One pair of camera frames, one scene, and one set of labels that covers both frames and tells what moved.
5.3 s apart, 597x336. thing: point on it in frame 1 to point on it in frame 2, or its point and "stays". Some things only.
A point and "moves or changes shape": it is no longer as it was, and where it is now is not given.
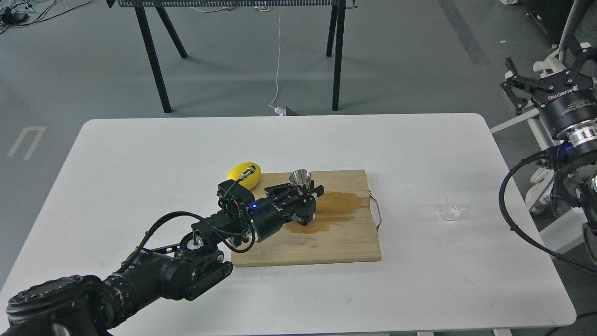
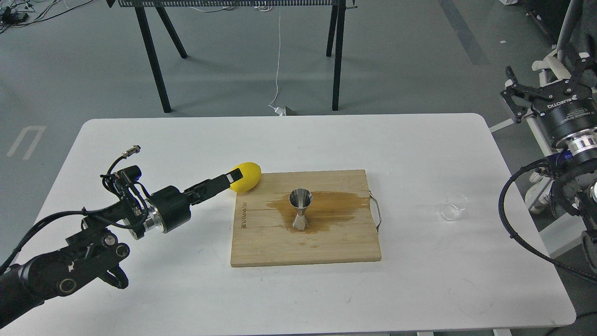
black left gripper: x=267 y=216 to x=169 y=208
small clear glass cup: x=455 y=204 stays
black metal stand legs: x=336 y=27 stays
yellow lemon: x=250 y=181 stays
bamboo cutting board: x=343 y=229 stays
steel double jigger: x=301 y=178 moves or changes shape
